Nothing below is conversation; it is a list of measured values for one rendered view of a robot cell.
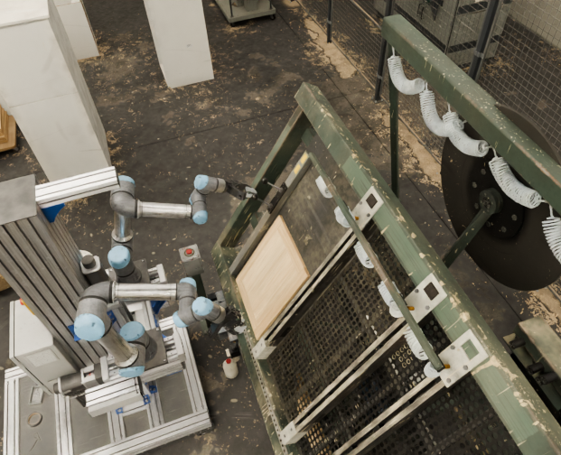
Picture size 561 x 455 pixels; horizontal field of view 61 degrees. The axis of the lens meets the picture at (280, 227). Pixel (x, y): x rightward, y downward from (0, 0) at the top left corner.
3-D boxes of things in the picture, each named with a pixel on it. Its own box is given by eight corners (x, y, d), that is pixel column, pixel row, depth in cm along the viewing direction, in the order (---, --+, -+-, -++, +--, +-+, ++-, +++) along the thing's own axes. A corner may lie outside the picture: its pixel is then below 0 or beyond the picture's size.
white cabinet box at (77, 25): (53, 48, 666) (31, -5, 612) (96, 40, 678) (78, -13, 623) (55, 64, 638) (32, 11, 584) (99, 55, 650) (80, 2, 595)
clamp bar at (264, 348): (261, 346, 267) (223, 347, 253) (389, 190, 202) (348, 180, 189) (266, 362, 260) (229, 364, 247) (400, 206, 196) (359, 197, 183)
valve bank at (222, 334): (204, 306, 321) (198, 286, 303) (225, 300, 324) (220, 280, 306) (223, 373, 290) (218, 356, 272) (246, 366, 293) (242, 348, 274)
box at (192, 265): (183, 264, 322) (178, 248, 308) (201, 259, 324) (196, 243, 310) (187, 278, 314) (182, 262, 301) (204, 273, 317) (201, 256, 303)
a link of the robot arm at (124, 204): (108, 207, 230) (210, 213, 245) (109, 191, 237) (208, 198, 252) (108, 223, 238) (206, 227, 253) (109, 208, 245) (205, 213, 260)
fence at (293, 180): (234, 269, 302) (229, 268, 300) (311, 152, 251) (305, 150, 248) (236, 274, 299) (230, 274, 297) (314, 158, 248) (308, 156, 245)
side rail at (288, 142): (231, 241, 321) (217, 239, 315) (316, 105, 261) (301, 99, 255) (234, 247, 317) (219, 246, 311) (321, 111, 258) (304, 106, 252)
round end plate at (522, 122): (420, 203, 255) (456, 69, 195) (429, 199, 256) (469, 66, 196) (515, 329, 206) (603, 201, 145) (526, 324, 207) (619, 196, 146)
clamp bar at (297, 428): (290, 427, 238) (248, 432, 224) (449, 274, 174) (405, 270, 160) (296, 447, 232) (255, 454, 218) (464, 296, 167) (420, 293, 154)
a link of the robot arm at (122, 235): (110, 259, 276) (109, 190, 237) (112, 239, 285) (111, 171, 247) (132, 259, 279) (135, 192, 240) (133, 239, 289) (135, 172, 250)
